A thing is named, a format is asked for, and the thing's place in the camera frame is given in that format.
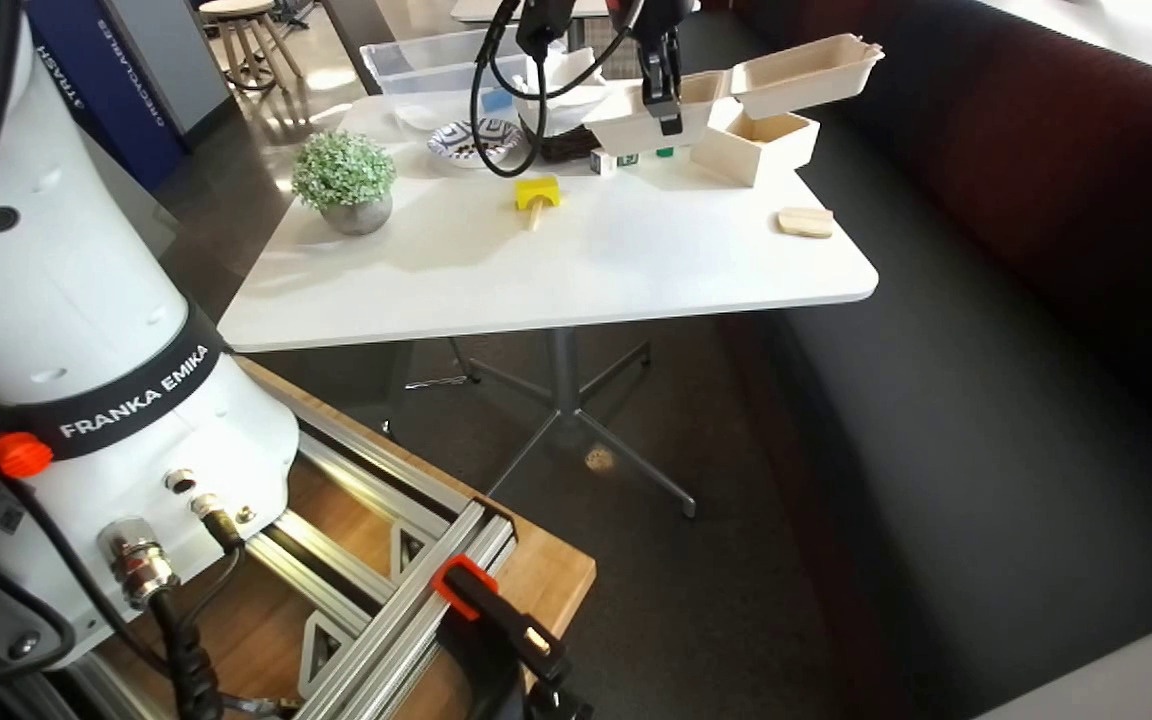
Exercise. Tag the blue cabinet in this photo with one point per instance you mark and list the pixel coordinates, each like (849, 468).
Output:
(111, 83)

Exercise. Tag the aluminium extrusion frame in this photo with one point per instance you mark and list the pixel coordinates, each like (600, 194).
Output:
(378, 626)

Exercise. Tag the metal table base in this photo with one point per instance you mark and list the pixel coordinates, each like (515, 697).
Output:
(562, 412)

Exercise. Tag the orange black clamp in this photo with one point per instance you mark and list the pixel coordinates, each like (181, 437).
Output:
(470, 587)

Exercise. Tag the white side table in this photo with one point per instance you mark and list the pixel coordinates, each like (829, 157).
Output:
(1123, 681)
(1136, 33)

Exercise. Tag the small round floor object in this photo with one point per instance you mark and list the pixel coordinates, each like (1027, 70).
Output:
(598, 460)

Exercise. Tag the beige clamshell carton box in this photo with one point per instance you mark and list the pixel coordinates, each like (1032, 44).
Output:
(801, 75)

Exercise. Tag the white plastic box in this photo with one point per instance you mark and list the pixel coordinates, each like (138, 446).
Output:
(575, 147)

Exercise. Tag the small blue-green sachet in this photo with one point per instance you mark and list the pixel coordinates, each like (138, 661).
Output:
(663, 153)

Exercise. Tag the wooden block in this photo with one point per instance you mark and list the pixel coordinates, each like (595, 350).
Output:
(806, 223)

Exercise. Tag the clear plastic container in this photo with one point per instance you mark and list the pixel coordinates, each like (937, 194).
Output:
(429, 64)

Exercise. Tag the metal bar stool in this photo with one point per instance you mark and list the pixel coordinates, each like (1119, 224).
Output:
(258, 53)

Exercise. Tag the green potted plant ball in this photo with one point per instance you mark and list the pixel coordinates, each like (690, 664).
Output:
(342, 172)

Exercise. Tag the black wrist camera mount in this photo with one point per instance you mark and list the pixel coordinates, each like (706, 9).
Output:
(540, 27)

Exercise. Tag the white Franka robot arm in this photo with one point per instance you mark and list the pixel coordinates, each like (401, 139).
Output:
(71, 264)

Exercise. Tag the yellow block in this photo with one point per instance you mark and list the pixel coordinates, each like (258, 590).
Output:
(536, 194)

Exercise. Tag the wooden mounting board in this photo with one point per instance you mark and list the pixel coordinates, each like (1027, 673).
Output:
(540, 573)

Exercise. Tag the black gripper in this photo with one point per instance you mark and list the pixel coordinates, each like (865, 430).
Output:
(663, 41)

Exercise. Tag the white cardboard box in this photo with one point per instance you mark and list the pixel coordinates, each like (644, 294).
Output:
(737, 162)

